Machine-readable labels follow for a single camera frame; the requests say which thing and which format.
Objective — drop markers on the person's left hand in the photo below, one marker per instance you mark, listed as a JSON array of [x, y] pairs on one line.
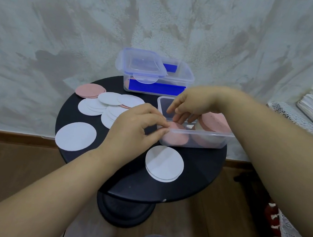
[[126, 135]]

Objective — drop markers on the person's right hand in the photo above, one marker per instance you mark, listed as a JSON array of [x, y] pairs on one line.
[[199, 98]]

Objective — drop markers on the person's left thumb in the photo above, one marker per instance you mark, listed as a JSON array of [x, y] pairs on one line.
[[156, 136]]

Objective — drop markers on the person's left middle finger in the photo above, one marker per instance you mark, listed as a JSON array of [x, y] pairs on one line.
[[153, 110]]

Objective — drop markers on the person's right fingers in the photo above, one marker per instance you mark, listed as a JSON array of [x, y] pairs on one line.
[[185, 112]]

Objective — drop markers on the pink round disc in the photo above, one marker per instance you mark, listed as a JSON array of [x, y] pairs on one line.
[[176, 125]]

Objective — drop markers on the person's right forearm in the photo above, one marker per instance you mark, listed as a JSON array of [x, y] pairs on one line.
[[279, 158]]

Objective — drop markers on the person's left forearm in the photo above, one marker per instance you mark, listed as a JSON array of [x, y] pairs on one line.
[[39, 196]]

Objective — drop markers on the stack of pink discs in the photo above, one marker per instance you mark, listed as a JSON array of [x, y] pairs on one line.
[[88, 90], [215, 124], [175, 138]]

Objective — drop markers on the clear container with blue label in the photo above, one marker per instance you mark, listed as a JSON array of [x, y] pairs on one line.
[[155, 87]]

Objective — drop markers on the open clear plastic container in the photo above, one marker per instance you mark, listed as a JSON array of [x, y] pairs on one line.
[[201, 135]]

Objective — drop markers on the stack of white discs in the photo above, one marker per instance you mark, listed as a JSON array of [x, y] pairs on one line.
[[164, 163]]

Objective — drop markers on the pile of white discs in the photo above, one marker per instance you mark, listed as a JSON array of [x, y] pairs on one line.
[[109, 99]]

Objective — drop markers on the clear lid with blue rim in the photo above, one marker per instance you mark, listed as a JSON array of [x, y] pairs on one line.
[[141, 63]]

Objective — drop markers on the white round disc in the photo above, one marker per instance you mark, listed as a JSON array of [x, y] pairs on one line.
[[75, 136]]

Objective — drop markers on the red cloth with white tassels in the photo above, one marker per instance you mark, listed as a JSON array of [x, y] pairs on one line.
[[272, 219]]

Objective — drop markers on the black round pedestal table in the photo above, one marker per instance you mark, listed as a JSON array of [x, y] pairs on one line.
[[135, 184]]

